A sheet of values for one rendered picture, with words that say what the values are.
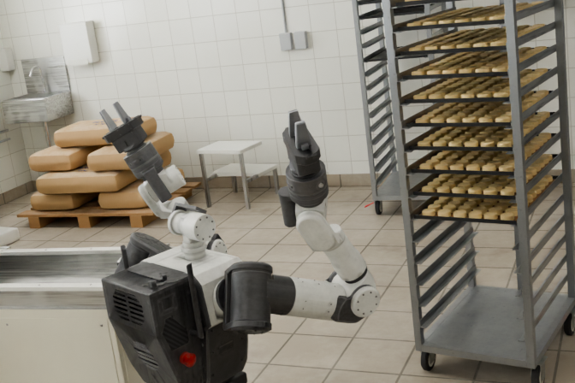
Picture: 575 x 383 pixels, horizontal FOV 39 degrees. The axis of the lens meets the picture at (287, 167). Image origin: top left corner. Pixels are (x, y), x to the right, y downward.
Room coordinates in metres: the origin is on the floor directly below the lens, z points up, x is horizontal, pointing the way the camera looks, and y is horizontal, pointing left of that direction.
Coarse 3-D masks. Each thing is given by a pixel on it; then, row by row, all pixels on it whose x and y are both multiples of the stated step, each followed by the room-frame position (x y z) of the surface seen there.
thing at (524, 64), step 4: (548, 48) 3.19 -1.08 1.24; (552, 48) 3.23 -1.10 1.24; (540, 52) 3.09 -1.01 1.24; (544, 52) 3.14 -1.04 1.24; (548, 52) 3.19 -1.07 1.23; (552, 52) 3.23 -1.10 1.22; (532, 56) 3.01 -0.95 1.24; (536, 56) 3.05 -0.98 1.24; (540, 56) 3.09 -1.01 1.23; (544, 56) 3.14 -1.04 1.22; (528, 60) 2.96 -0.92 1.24; (532, 60) 3.01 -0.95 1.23; (536, 60) 3.05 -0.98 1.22; (540, 60) 3.09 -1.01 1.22; (520, 64) 2.89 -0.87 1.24; (524, 64) 2.92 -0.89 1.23; (528, 64) 2.96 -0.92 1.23; (532, 64) 3.00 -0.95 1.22; (520, 68) 2.88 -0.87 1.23; (524, 68) 2.92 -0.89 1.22; (508, 72) 2.77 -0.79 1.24; (504, 76) 2.79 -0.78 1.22; (508, 76) 2.77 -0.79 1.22
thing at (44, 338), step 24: (0, 312) 2.20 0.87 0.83; (24, 312) 2.17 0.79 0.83; (48, 312) 2.15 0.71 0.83; (72, 312) 2.12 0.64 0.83; (96, 312) 2.10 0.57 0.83; (0, 336) 2.20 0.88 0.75; (24, 336) 2.17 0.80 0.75; (48, 336) 2.15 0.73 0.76; (72, 336) 2.13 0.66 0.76; (96, 336) 2.10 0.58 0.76; (0, 360) 2.21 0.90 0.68; (24, 360) 2.18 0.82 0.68; (48, 360) 2.16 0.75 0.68; (72, 360) 2.13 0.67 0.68; (96, 360) 2.11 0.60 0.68; (120, 360) 2.09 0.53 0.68
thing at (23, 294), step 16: (0, 288) 2.20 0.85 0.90; (16, 288) 2.18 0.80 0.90; (32, 288) 2.17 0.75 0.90; (48, 288) 2.15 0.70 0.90; (64, 288) 2.14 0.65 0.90; (80, 288) 2.12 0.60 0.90; (96, 288) 2.10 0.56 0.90; (0, 304) 2.21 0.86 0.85; (16, 304) 2.19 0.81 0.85; (32, 304) 2.17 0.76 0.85; (48, 304) 2.16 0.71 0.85; (64, 304) 2.14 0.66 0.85; (80, 304) 2.12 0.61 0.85; (96, 304) 2.11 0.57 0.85
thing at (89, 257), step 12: (0, 252) 2.54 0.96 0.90; (12, 252) 2.53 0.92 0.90; (24, 252) 2.51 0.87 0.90; (36, 252) 2.50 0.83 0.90; (48, 252) 2.49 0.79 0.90; (60, 252) 2.47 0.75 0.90; (72, 252) 2.46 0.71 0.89; (84, 252) 2.44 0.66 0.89; (96, 252) 2.43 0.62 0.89; (108, 252) 2.42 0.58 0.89; (120, 252) 2.41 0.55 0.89; (0, 264) 2.55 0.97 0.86; (12, 264) 2.53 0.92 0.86; (24, 264) 2.52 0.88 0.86; (36, 264) 2.50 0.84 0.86; (48, 264) 2.49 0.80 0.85; (60, 264) 2.48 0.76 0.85; (72, 264) 2.46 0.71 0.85; (84, 264) 2.45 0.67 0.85; (96, 264) 2.43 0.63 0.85; (108, 264) 2.42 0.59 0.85
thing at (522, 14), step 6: (552, 0) 3.26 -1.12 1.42; (534, 6) 3.06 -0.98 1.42; (540, 6) 3.12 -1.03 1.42; (546, 6) 3.19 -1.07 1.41; (552, 6) 3.26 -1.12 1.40; (516, 12) 2.87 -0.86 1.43; (522, 12) 2.93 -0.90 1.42; (528, 12) 2.99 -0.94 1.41; (534, 12) 3.05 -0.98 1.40; (504, 18) 2.77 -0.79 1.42; (522, 18) 2.93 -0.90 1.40; (504, 24) 2.77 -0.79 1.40
